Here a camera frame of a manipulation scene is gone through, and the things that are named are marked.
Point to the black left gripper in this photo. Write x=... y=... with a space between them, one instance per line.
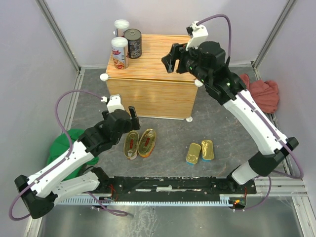
x=133 y=123

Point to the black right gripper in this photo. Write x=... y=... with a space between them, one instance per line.
x=179 y=52

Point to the wooden cube cabinet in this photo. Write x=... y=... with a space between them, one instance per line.
x=147 y=86

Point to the dark blue round can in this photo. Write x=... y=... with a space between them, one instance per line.
x=134 y=38

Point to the tall white-lid can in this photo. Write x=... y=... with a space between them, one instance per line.
x=120 y=52
x=121 y=25

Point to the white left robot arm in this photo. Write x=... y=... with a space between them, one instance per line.
x=41 y=191

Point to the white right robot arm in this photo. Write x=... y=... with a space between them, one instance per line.
x=228 y=90

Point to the red oval tin right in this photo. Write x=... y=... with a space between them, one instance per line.
x=147 y=143

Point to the red oval tin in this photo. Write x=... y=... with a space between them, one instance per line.
x=131 y=143
x=147 y=143

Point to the red oval tin left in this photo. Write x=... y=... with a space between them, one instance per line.
x=131 y=143

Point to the gold rectangular tin left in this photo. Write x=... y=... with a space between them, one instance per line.
x=193 y=153

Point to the gold rectangular tin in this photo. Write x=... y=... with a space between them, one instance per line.
x=193 y=153
x=207 y=150

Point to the gold rectangular tin right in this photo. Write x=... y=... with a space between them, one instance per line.
x=207 y=150

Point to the green cloth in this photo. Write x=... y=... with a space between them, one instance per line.
x=60 y=145

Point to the red cloth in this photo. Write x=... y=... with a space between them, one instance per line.
x=264 y=93

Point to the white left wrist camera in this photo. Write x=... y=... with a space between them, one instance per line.
x=113 y=103

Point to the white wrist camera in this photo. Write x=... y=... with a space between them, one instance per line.
x=113 y=103
x=198 y=34

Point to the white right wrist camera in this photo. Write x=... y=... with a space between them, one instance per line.
x=198 y=34

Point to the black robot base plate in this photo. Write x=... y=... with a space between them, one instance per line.
x=122 y=186

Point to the light blue cable duct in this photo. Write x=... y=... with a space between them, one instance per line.
x=156 y=199

